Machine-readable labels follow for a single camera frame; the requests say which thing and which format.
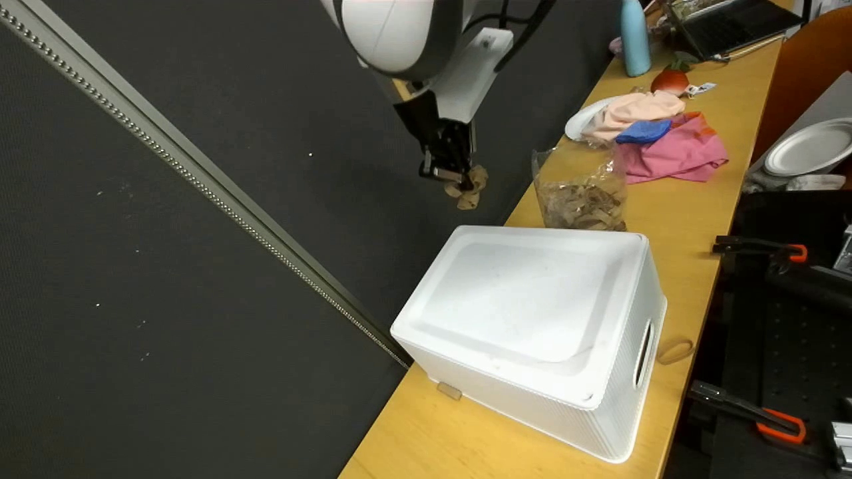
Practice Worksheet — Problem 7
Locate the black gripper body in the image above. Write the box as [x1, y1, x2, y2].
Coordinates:
[394, 91, 472, 184]

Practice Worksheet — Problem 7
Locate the rubber band bunch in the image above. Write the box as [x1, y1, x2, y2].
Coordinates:
[444, 165, 487, 209]

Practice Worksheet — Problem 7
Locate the clear bag of rubber bands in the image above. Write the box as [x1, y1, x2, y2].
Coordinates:
[530, 148, 627, 230]

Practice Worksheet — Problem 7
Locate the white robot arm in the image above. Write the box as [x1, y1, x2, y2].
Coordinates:
[321, 0, 472, 188]

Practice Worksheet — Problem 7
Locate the rubber band near box front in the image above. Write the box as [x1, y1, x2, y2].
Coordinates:
[657, 338, 696, 365]

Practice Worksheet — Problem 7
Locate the white plate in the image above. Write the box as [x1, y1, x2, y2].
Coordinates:
[565, 95, 616, 144]

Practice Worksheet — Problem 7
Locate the peach cloth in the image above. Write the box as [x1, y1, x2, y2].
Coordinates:
[584, 92, 684, 144]

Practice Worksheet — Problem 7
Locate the white plastic storage box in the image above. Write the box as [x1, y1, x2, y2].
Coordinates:
[391, 225, 668, 463]

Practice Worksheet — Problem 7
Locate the blue bottle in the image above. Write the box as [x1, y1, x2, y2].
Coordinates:
[620, 0, 651, 77]

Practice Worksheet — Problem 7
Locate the red round object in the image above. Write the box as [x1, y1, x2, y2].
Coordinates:
[651, 67, 691, 92]

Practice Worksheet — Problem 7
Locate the pink cloth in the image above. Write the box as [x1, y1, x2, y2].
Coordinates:
[612, 112, 729, 184]

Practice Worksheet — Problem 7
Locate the laptop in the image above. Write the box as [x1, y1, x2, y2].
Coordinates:
[665, 0, 802, 61]

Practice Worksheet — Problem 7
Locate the left black orange clamp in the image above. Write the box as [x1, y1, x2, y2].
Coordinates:
[711, 233, 810, 265]

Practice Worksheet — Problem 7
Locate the black orange clamp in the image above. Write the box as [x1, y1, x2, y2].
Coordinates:
[687, 381, 808, 446]
[711, 233, 810, 265]

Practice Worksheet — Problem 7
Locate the grey plate on side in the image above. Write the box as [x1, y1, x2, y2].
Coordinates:
[764, 117, 852, 179]

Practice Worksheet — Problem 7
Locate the right black orange clamp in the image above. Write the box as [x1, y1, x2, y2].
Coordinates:
[687, 381, 808, 446]

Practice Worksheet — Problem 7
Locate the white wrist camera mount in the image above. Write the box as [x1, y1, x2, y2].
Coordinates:
[428, 26, 514, 121]

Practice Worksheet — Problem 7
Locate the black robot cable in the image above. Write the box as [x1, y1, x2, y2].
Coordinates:
[462, 0, 557, 72]

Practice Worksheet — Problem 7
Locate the metal wall rail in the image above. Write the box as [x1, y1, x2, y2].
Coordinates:
[0, 0, 410, 370]

